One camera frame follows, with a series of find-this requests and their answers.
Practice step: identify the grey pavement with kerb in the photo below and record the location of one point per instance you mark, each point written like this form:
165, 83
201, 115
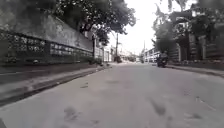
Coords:
40, 81

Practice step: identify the grey concrete road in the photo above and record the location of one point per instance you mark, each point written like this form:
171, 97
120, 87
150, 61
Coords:
133, 93

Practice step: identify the motorcycle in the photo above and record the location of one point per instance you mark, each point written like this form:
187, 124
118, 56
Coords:
162, 60

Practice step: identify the large dark tree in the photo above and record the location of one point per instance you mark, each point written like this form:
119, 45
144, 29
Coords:
96, 16

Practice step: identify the grey raised pavement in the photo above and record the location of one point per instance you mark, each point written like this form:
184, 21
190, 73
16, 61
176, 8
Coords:
200, 69

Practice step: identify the dark wall with grille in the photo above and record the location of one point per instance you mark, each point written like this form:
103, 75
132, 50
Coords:
40, 46

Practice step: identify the grey wall with pillars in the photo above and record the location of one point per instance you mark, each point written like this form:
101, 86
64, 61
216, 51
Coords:
206, 50

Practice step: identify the pole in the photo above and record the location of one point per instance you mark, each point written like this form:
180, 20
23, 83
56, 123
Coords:
116, 46

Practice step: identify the group of trees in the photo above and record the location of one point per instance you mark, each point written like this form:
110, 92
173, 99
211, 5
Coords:
186, 26

